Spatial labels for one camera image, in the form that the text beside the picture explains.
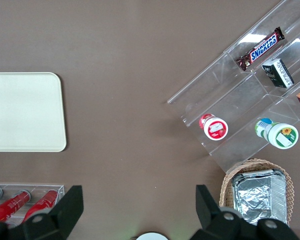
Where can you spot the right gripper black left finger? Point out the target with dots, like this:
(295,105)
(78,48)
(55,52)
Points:
(62,215)

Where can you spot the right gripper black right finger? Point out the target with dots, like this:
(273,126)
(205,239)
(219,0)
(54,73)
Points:
(210,215)

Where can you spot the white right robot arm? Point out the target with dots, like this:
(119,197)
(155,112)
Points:
(152,236)

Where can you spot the light wicker basket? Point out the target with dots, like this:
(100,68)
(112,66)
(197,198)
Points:
(226,190)

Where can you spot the cream plastic tray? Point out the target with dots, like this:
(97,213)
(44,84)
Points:
(25,112)

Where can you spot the clear acrylic bottle rack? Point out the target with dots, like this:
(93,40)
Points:
(33,193)

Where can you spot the aluminium foil container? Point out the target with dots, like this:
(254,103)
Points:
(255,197)

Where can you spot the red lidded yogurt bottle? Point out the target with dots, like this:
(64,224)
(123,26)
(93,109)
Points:
(215,128)

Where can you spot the green lidded yogurt bottle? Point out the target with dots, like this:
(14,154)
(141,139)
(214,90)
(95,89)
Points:
(282,136)

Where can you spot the clear acrylic tiered shelf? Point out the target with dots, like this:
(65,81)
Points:
(235,95)

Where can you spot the small black white carton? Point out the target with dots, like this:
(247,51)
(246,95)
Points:
(277,73)

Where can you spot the Snickers chocolate bar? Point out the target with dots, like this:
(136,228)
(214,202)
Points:
(262,48)

